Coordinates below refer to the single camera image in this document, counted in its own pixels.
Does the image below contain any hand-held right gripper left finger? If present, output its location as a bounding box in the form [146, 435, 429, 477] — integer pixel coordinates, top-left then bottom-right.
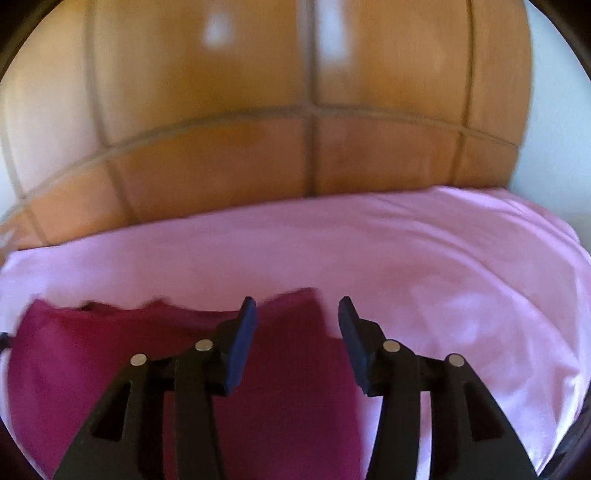
[53, 296, 257, 480]

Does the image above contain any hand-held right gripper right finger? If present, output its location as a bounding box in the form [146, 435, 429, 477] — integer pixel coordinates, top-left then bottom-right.
[338, 296, 539, 480]

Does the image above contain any wooden wardrobe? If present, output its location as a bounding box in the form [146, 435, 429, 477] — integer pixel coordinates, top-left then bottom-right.
[0, 0, 529, 259]

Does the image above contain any dark red garment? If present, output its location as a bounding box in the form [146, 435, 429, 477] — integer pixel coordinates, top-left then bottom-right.
[8, 287, 365, 480]

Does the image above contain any pink bed sheet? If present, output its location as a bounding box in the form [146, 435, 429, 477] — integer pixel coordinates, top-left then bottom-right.
[0, 185, 591, 480]

